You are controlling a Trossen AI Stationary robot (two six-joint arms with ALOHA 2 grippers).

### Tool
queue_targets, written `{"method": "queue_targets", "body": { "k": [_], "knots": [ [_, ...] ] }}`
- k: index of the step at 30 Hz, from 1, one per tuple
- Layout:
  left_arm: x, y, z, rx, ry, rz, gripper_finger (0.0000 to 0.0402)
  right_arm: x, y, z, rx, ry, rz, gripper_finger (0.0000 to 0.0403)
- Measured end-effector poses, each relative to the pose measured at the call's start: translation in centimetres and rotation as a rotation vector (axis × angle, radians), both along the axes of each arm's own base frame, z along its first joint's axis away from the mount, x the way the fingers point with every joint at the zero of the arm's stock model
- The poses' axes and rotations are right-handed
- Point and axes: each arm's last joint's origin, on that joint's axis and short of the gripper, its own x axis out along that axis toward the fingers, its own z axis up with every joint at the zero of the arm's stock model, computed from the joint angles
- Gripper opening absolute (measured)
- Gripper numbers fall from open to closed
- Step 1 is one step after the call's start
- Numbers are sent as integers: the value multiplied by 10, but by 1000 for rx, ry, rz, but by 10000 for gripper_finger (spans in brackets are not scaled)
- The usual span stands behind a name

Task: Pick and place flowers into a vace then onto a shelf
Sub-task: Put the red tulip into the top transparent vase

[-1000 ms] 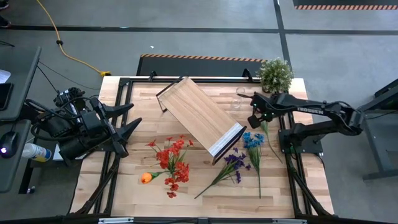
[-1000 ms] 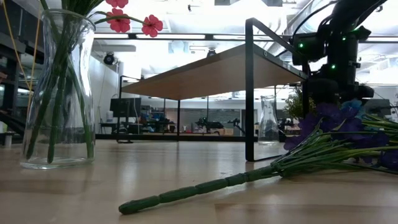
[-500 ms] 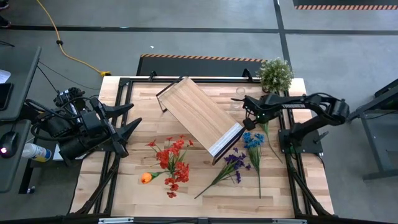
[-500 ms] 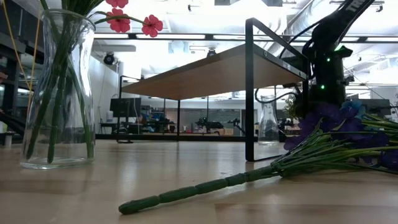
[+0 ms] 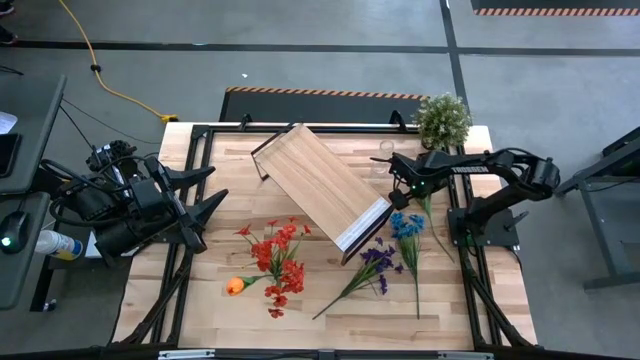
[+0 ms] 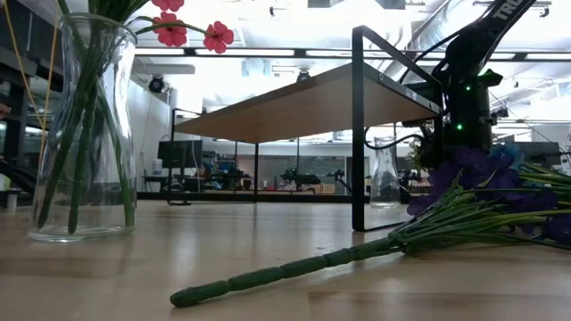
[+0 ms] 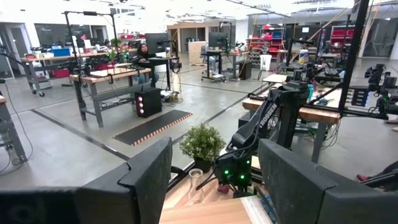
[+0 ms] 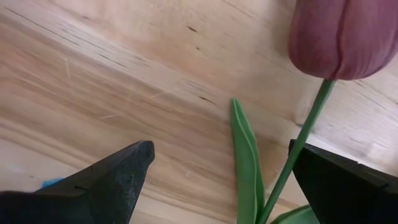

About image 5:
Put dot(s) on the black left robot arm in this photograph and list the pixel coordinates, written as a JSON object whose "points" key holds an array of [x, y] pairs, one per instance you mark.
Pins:
{"points": [[110, 235]]}

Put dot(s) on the dark red artificial tulip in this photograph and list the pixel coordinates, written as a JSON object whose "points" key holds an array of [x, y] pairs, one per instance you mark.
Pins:
{"points": [[427, 205]]}

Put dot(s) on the silver metal bracket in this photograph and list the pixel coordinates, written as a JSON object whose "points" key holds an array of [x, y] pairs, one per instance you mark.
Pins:
{"points": [[185, 355], [465, 356]]}

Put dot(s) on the dark metal stand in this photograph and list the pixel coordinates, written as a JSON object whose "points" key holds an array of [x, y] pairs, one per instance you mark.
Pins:
{"points": [[615, 225]]}

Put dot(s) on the person's shoe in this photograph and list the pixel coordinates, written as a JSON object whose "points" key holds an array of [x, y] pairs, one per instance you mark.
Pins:
{"points": [[5, 6], [6, 36]]}

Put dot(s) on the black desk leg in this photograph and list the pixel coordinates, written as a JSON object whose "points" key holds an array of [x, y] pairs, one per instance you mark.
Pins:
{"points": [[44, 270]]}

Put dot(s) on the large red flower bunch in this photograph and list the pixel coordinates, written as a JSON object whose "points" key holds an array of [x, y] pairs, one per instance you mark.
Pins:
{"points": [[292, 272]]}

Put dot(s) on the purple artificial flower bunch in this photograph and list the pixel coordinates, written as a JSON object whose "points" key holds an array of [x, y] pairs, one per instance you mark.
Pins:
{"points": [[375, 256]]}

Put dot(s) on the black flat phone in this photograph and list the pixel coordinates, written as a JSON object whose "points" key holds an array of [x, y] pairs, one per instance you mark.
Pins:
{"points": [[9, 155]]}

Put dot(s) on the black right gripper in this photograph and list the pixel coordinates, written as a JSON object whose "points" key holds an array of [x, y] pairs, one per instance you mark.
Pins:
{"points": [[415, 172]]}

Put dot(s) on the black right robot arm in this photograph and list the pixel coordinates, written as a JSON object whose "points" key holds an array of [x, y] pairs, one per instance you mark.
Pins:
{"points": [[500, 167]]}

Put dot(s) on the black metal rig frame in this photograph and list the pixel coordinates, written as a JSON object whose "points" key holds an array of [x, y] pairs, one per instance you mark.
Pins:
{"points": [[400, 356]]}

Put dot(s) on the white paper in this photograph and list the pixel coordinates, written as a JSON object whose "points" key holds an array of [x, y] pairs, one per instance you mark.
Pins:
{"points": [[6, 122]]}

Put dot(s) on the blue artificial flower bunch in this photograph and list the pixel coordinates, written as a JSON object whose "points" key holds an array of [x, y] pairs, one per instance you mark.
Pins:
{"points": [[407, 227]]}

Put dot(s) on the wooden shelf with black frame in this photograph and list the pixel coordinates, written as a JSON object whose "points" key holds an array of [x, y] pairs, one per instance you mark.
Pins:
{"points": [[320, 185]]}

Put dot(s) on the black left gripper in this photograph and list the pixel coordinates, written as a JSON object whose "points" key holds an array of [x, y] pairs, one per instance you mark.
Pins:
{"points": [[150, 197]]}

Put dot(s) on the white printed box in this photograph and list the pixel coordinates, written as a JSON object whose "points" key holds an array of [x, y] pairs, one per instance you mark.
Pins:
{"points": [[91, 247]]}

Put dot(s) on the black mat with striped edge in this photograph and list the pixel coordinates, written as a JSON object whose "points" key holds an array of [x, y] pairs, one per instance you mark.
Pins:
{"points": [[320, 107], [550, 5]]}

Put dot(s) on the potted green white plant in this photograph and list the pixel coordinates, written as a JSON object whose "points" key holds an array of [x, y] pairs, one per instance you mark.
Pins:
{"points": [[442, 120]]}

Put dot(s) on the white spray bottle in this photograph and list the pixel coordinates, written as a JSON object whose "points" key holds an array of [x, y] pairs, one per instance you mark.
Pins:
{"points": [[57, 245]]}

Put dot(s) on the small red flower bunch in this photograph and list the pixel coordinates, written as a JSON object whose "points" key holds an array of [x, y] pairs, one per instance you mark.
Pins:
{"points": [[287, 232]]}

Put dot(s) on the orange artificial tulip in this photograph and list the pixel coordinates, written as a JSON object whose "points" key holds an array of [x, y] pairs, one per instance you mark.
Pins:
{"points": [[235, 286]]}

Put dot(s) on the grey desk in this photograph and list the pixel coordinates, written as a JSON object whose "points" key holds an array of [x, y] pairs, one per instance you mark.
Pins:
{"points": [[35, 125]]}

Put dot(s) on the black computer mouse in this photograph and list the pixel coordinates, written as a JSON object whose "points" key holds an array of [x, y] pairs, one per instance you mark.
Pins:
{"points": [[14, 232]]}

